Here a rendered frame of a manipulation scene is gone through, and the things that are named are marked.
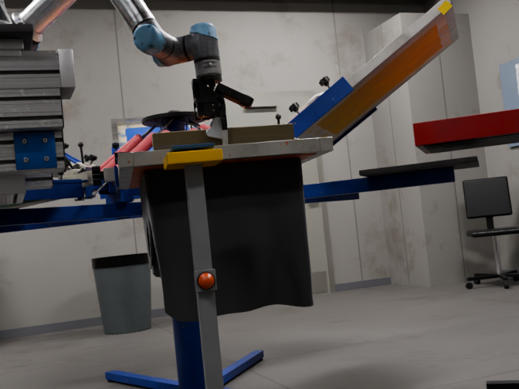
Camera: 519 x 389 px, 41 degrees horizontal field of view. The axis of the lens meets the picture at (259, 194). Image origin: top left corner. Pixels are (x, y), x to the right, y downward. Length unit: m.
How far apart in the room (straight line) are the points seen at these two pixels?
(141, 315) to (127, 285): 0.28
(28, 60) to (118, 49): 5.42
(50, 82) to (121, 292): 4.36
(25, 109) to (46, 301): 5.18
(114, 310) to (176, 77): 2.49
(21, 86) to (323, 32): 6.35
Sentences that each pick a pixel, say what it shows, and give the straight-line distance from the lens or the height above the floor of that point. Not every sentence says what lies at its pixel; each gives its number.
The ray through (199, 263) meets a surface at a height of 0.69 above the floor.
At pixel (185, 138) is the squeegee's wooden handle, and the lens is 1.96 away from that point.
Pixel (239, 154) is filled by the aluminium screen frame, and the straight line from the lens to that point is 1.87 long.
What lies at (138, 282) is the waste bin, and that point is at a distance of 5.95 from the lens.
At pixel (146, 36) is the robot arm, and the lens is 1.92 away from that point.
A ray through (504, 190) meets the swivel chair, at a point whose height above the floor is 0.88.
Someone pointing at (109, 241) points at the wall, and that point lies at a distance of 6.79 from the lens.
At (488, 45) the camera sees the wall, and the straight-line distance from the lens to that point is 7.61.
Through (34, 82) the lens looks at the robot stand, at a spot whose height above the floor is 1.14.
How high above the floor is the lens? 0.76
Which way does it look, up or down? 3 degrees up
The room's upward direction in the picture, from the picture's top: 6 degrees counter-clockwise
